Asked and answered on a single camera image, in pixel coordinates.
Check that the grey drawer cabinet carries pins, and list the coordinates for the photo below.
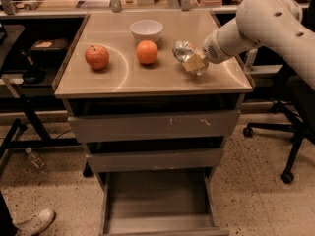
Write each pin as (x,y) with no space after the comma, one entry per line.
(126,86)

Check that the black desk frame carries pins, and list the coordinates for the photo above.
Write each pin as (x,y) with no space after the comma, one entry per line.
(12,34)

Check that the black joystick device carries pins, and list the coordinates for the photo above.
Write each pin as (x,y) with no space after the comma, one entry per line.
(33,74)

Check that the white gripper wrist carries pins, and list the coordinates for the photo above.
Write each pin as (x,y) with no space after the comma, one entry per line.
(212,50)

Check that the black office chair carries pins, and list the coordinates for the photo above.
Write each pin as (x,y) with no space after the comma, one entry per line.
(299,110)

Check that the orange fruit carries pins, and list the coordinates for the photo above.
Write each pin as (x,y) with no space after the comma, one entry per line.
(147,52)

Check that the plastic water bottle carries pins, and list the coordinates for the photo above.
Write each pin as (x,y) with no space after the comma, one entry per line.
(35,158)

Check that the grey open bottom drawer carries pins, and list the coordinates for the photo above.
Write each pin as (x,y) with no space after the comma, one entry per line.
(158,203)

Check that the white bowl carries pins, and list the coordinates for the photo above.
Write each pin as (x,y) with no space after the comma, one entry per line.
(146,30)

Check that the grey top drawer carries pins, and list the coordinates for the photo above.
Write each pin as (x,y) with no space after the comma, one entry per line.
(134,127)

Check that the black box with label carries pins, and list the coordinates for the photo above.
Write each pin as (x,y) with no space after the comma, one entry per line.
(49,48)

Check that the red apple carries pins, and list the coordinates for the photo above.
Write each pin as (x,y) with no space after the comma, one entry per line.
(97,57)

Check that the white sneaker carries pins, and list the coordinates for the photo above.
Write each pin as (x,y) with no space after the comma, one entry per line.
(35,224)

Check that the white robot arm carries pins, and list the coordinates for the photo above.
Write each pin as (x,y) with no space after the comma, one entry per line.
(274,24)

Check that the grey middle drawer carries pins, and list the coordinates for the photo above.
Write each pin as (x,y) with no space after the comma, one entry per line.
(154,160)

